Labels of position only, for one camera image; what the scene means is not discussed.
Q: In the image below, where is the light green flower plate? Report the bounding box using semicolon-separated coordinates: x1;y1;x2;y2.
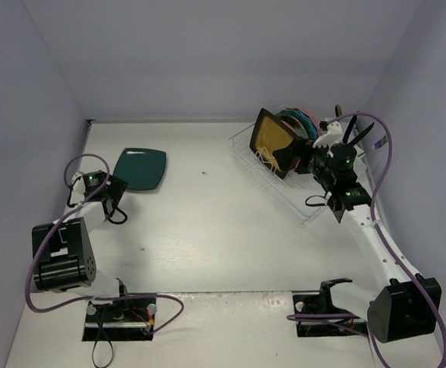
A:
277;113;309;139

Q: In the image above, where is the teal embossed plate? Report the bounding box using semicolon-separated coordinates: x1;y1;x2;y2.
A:
283;108;318;140

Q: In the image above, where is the pink polka dot plate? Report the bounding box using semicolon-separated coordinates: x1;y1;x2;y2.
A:
301;108;321;136

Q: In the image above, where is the yellow square plate black rim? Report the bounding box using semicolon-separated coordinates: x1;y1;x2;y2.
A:
249;108;299;179

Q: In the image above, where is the dark teal square plate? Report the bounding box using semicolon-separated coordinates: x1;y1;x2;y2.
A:
113;148;167;192

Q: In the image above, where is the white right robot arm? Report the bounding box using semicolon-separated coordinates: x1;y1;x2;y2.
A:
273;139;441;343

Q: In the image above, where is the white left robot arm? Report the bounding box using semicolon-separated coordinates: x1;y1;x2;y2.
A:
31;170;131;322

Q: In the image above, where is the white cutlery holder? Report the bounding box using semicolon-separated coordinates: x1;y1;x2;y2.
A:
320;132;366;179

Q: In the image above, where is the blue knife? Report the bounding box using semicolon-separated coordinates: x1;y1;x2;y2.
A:
342;115;358;144

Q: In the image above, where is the black knife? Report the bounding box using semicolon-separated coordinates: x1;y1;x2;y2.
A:
349;123;375;146

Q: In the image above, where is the dark blue spoon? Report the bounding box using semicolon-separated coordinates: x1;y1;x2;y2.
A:
334;104;343;117

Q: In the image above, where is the iridescent fork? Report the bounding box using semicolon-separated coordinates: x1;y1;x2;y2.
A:
358;135;389;157

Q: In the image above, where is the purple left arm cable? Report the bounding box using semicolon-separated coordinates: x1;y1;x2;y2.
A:
24;153;185;334

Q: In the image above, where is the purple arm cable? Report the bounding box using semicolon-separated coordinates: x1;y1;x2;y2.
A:
286;111;446;368
24;153;185;334

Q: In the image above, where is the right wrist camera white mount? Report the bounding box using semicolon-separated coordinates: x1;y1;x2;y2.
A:
313;120;343;148

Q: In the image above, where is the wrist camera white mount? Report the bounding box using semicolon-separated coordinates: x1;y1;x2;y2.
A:
313;120;343;148
71;172;86;196

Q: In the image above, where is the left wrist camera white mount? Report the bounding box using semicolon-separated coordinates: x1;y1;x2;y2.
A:
71;172;86;196

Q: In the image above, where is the clear wire dish rack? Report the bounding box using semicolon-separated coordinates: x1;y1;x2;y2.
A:
227;103;366;227

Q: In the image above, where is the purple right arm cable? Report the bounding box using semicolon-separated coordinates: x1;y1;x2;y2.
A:
286;111;446;368

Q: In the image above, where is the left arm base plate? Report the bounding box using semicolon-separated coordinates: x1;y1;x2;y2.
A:
82;297;157;342

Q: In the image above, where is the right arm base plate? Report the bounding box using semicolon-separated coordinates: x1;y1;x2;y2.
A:
289;291;368;338

